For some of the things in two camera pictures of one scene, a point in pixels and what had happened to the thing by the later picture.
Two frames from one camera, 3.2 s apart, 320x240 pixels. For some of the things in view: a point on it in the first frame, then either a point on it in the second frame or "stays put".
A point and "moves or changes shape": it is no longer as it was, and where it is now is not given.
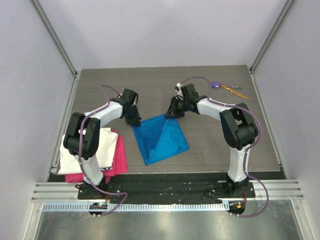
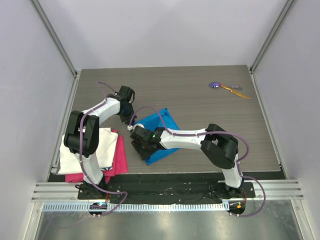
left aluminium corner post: (54, 37) stays put
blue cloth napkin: (159, 138) moves or changes shape
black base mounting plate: (174, 190) stays put
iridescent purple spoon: (215, 84) stays put
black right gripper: (175, 108) -> (139, 146)
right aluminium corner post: (280, 19) stays put
